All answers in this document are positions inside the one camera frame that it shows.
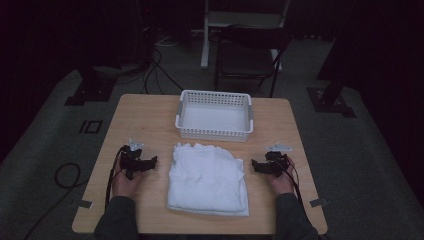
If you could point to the black folding chair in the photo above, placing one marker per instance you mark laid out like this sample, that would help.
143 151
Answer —
248 56

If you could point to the black stand with base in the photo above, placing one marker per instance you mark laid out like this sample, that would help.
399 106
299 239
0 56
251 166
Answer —
91 88
331 100

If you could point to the white plastic basket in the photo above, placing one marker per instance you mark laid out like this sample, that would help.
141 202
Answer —
215 116

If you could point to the grey tape piece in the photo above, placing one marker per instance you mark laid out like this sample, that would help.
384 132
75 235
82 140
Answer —
85 203
318 202

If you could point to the white cloth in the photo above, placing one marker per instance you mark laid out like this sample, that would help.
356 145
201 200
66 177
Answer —
206 180

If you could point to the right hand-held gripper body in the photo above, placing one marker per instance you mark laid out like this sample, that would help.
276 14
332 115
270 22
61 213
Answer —
275 163

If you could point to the person's right hand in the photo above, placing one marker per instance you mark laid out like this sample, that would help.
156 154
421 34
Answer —
283 182

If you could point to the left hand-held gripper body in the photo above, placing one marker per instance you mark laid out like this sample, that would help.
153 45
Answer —
130 161

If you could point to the white metal frame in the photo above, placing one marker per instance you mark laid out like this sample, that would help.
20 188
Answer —
208 30

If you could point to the person's left hand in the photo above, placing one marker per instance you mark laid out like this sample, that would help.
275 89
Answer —
124 185

